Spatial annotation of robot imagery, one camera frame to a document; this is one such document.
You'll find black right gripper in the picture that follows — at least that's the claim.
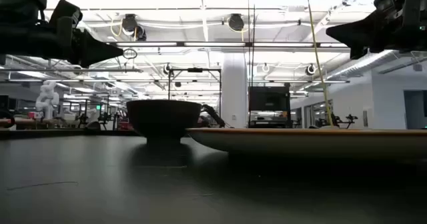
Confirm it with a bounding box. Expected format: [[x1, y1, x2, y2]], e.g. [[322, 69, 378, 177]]
[[326, 0, 427, 60]]

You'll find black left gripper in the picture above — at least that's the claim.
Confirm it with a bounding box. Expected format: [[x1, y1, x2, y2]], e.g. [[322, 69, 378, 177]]
[[0, 15, 124, 69]]

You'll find black bowl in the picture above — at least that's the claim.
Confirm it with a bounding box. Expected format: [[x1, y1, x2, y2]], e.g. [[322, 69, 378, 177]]
[[125, 99, 202, 144]]

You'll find black monitor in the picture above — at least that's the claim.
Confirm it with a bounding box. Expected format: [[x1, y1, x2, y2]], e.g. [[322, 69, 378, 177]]
[[248, 86, 292, 112]]

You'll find long ceiling light fixture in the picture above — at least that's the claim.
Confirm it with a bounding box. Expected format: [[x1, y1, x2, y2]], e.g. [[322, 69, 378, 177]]
[[106, 41, 350, 49]]

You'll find equipment cart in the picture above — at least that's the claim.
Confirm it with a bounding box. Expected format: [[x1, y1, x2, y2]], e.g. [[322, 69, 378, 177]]
[[249, 111, 290, 129]]

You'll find yellow plate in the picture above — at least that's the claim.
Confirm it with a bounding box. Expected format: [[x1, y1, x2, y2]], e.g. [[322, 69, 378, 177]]
[[185, 127, 427, 161]]

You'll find white column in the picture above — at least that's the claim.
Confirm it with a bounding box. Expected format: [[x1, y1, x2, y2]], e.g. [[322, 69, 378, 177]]
[[222, 52, 250, 129]]

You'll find black hanging ring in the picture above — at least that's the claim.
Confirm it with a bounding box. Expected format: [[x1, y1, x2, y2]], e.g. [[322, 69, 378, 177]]
[[121, 47, 138, 60]]

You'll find silver ceiling duct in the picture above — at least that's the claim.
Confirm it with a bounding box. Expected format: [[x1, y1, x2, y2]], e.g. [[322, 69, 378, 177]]
[[328, 49, 398, 80]]

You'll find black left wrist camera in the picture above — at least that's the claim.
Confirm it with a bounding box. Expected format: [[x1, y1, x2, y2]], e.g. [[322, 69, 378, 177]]
[[49, 0, 83, 30]]

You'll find black workstation frame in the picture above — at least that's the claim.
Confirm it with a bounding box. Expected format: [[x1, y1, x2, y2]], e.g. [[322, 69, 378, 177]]
[[61, 99, 116, 131]]

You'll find yellow hanging cable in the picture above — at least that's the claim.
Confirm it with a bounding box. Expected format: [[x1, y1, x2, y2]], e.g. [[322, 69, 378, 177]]
[[305, 0, 334, 128]]

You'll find black table frame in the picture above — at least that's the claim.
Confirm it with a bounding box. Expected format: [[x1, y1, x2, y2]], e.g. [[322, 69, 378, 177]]
[[0, 129, 144, 139]]

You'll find black rig frame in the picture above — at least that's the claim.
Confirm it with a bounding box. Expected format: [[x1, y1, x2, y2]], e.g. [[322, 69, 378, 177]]
[[167, 67, 222, 118]]

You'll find black hanging cable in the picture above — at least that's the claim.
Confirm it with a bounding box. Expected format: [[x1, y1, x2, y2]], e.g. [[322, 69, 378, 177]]
[[247, 0, 252, 128], [252, 0, 257, 85]]

